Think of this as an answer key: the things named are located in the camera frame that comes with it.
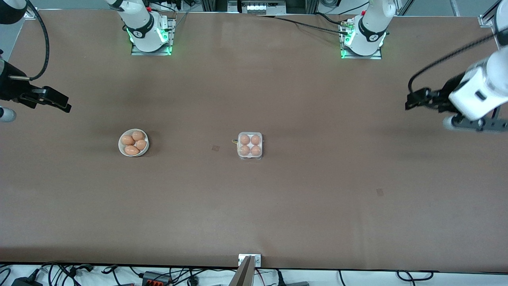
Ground clear plastic egg carton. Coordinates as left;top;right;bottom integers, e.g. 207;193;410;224
232;132;263;160

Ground black box orange connectors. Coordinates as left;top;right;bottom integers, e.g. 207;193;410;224
142;271;174;286

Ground white round bowl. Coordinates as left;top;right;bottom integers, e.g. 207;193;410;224
118;129;150;157

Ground grey power strip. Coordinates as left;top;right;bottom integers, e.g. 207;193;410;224
228;0;287;15

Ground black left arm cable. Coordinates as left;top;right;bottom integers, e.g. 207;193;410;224
408;32;498;96

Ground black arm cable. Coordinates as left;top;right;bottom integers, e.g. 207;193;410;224
10;0;50;81
408;32;498;96

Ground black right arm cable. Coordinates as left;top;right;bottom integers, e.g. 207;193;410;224
10;0;50;81

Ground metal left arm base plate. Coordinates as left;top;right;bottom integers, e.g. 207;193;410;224
339;20;383;60

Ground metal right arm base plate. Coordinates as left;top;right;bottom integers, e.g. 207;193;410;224
131;18;174;56

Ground thick black cable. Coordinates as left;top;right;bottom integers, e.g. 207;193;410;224
316;12;344;25

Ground thin black cable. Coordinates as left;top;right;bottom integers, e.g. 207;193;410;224
258;15;346;35

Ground looped black cable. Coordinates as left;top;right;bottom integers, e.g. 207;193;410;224
397;270;434;281

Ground black plug with cable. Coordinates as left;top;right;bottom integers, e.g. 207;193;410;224
274;270;310;286

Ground small metal bracket plate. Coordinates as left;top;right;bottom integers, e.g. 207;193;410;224
238;254;262;267

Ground aluminium camera beam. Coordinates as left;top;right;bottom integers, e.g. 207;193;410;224
229;255;255;286

